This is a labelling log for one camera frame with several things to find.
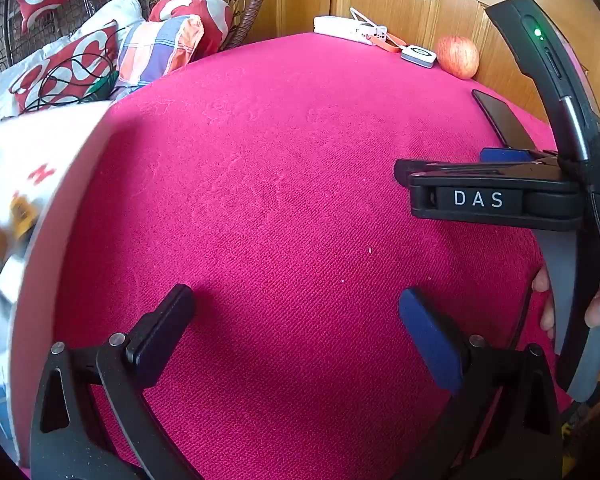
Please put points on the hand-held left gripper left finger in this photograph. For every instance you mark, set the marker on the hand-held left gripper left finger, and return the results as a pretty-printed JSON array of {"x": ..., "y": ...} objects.
[{"x": 165, "y": 332}]

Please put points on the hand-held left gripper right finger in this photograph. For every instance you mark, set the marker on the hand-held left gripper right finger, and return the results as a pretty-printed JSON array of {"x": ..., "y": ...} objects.
[{"x": 430, "y": 342}]

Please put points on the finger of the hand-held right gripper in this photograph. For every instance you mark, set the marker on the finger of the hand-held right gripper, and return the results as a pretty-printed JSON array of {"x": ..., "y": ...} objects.
[
  {"x": 502, "y": 154},
  {"x": 455, "y": 166}
]

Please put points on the white cardboard tray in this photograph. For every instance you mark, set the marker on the white cardboard tray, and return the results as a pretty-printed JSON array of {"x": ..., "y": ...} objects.
[{"x": 35, "y": 145}]

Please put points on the black smartphone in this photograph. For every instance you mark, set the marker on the black smartphone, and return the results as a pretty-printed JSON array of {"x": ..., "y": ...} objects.
[{"x": 502, "y": 120}]

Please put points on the red apple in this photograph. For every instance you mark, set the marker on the red apple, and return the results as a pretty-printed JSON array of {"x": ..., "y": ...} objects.
[{"x": 458, "y": 56}]

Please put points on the small white square device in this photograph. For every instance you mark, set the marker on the small white square device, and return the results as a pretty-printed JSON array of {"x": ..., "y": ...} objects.
[{"x": 419, "y": 56}]

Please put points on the magenta tablecloth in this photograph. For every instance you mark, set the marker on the magenta tablecloth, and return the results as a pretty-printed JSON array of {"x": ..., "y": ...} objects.
[{"x": 280, "y": 185}]

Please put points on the white power bank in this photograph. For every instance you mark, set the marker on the white power bank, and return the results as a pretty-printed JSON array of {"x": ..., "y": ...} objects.
[{"x": 340, "y": 29}]

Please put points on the green cloth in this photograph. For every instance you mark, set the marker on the green cloth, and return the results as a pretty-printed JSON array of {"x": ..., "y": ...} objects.
[{"x": 104, "y": 86}]

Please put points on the wicker hanging chair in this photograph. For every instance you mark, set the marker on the wicker hanging chair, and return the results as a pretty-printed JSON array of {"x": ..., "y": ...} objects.
[{"x": 254, "y": 5}]

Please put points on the plaid cloth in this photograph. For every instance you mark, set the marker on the plaid cloth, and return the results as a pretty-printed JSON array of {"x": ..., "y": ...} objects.
[{"x": 160, "y": 47}]

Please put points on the square red patterned cushion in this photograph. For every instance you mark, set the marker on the square red patterned cushion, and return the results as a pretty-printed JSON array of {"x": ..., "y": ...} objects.
[{"x": 70, "y": 62}]

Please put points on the large red patterned seat cushion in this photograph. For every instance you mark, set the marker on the large red patterned seat cushion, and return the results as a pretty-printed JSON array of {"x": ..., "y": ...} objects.
[{"x": 200, "y": 10}]

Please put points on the white pillow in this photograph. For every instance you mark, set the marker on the white pillow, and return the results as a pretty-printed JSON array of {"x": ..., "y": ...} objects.
[{"x": 107, "y": 10}]

